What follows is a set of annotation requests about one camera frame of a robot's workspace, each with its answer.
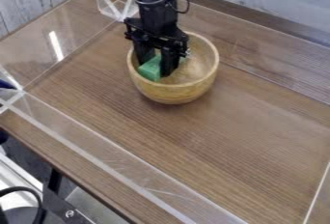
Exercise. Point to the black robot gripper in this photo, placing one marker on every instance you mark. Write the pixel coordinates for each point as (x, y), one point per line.
(158, 34)

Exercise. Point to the green rectangular block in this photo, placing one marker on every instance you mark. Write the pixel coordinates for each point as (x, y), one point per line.
(150, 69)

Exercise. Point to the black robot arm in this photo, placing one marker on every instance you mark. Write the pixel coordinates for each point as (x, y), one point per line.
(163, 9)

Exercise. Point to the brown wooden bowl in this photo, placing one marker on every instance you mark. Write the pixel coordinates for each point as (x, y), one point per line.
(192, 79)

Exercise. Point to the clear acrylic front barrier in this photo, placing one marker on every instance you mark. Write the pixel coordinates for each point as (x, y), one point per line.
(127, 184)

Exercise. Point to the black table leg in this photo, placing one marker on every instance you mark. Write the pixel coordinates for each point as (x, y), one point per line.
(55, 181)

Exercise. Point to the clear acrylic corner bracket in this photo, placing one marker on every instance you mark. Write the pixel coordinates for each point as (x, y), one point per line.
(118, 9)

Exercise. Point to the grey metal base plate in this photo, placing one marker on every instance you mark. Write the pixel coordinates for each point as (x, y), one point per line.
(61, 212)

